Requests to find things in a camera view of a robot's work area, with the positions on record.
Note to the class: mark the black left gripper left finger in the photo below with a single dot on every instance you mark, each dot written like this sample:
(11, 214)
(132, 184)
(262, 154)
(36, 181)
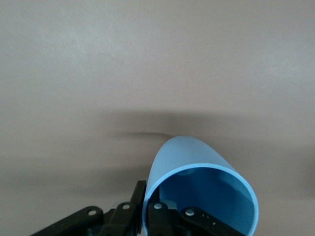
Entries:
(118, 216)

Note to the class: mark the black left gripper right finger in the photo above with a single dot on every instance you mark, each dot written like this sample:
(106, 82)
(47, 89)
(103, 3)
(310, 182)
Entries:
(177, 221)

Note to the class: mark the blue plastic cup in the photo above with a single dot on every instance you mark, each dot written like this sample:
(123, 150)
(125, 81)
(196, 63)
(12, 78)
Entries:
(197, 159)

